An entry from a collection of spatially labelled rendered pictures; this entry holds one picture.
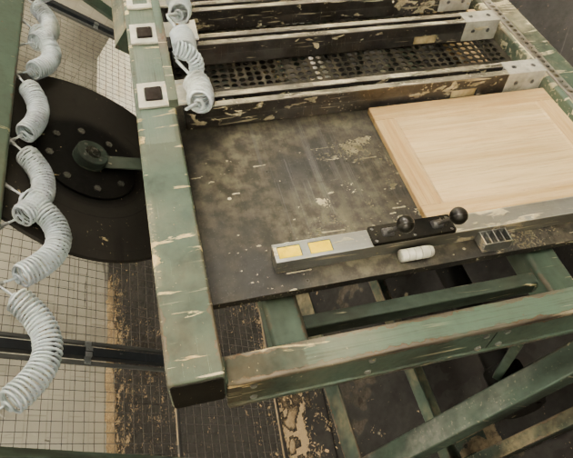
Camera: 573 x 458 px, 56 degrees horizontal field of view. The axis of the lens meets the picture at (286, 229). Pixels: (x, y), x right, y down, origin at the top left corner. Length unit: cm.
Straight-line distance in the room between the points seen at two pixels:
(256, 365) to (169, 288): 22
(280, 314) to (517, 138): 85
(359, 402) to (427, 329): 211
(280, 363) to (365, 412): 217
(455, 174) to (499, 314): 43
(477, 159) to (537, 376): 66
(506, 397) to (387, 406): 135
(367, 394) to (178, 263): 221
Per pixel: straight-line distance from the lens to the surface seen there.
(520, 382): 177
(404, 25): 187
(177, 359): 97
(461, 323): 113
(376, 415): 311
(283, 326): 115
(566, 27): 309
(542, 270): 140
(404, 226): 110
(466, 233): 130
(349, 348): 104
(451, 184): 142
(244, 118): 150
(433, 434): 193
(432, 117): 160
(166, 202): 118
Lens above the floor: 237
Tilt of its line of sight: 37 degrees down
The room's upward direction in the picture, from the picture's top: 72 degrees counter-clockwise
